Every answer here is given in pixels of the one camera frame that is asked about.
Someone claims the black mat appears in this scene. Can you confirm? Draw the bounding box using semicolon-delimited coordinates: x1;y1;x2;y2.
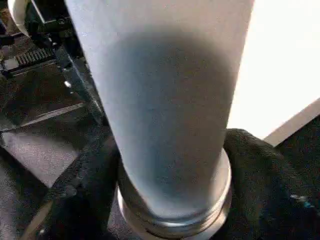
0;30;320;240

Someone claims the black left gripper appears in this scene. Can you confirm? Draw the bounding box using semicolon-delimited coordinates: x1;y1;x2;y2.
0;0;108;126

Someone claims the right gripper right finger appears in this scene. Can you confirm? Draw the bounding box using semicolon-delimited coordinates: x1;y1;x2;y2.
212;128;320;240

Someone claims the white plastic table leg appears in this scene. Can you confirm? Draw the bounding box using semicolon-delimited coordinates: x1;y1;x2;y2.
64;0;256;240

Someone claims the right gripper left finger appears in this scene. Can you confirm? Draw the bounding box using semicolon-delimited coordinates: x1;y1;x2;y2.
22;126;122;240

